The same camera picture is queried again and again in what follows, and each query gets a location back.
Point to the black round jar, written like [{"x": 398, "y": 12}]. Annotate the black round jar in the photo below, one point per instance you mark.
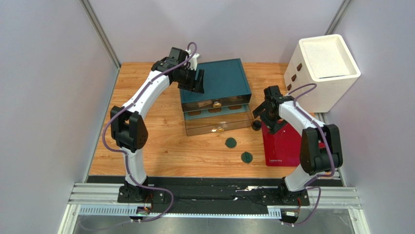
[{"x": 256, "y": 125}]

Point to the teal drawer organizer box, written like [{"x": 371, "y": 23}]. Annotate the teal drawer organizer box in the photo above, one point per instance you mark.
[{"x": 225, "y": 84}]

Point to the dark green ridged lid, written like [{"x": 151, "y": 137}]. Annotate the dark green ridged lid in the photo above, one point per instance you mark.
[{"x": 230, "y": 142}]

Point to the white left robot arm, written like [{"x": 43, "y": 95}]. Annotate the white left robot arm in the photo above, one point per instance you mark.
[{"x": 127, "y": 122}]

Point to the dark green round compact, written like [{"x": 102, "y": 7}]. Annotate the dark green round compact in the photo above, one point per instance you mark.
[{"x": 246, "y": 157}]

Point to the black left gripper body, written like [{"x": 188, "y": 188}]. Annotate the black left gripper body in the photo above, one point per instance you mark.
[{"x": 186, "y": 80}]

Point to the white foam drawer cabinet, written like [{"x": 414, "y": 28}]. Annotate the white foam drawer cabinet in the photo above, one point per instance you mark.
[{"x": 325, "y": 61}]

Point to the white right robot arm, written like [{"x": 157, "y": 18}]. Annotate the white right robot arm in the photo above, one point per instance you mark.
[{"x": 320, "y": 152}]

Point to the red mirror case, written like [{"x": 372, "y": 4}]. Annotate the red mirror case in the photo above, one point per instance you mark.
[{"x": 282, "y": 149}]

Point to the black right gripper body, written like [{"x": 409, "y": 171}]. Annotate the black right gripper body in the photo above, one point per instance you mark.
[{"x": 265, "y": 110}]

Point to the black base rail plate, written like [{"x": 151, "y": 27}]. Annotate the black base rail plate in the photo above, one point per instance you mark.
[{"x": 261, "y": 195}]

